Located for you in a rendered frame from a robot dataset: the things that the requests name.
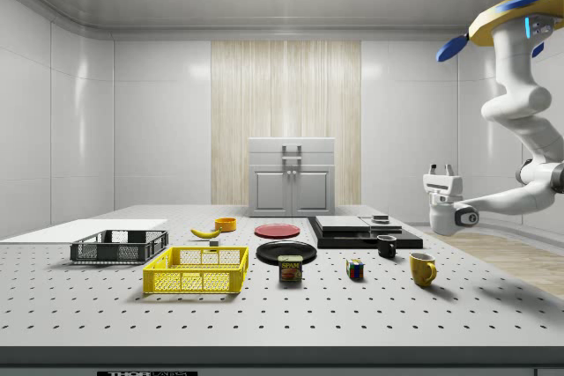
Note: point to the black mug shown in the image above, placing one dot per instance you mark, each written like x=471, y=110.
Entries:
x=385, y=247

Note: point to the puzzle cube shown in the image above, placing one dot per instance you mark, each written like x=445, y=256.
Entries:
x=355, y=269

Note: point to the white cabinet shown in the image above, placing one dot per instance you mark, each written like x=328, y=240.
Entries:
x=291, y=186

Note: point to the black stove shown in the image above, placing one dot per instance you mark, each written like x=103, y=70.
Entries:
x=343, y=237

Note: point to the yellow mug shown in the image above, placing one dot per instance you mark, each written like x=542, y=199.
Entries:
x=420, y=271

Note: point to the dark grey basket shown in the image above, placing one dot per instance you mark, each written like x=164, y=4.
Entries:
x=114, y=252

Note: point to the red plate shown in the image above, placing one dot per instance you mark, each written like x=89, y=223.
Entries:
x=277, y=230

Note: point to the white board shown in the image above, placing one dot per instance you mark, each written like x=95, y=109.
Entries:
x=79, y=228

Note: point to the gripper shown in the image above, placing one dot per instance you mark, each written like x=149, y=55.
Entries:
x=443, y=184

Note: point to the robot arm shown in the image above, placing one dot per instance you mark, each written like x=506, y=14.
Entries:
x=520, y=94

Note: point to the flat-sided can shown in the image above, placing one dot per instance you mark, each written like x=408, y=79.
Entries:
x=290, y=269

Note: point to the yellow bowl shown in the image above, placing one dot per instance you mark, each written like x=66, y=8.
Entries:
x=225, y=225

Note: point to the banana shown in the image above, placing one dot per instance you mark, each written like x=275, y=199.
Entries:
x=205, y=233

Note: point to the black plate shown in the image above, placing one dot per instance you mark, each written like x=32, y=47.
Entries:
x=273, y=250

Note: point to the yellow basket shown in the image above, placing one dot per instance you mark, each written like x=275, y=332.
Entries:
x=194, y=281

